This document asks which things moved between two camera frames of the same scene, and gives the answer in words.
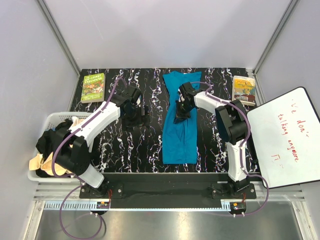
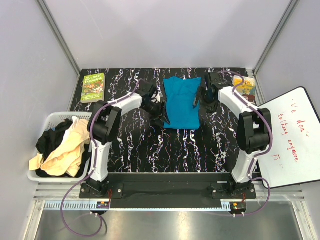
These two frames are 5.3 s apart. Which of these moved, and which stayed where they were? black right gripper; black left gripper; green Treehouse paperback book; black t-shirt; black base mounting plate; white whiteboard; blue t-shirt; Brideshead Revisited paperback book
Moved: blue t-shirt; black left gripper; black right gripper
Stayed: black t-shirt; green Treehouse paperback book; white whiteboard; Brideshead Revisited paperback book; black base mounting plate
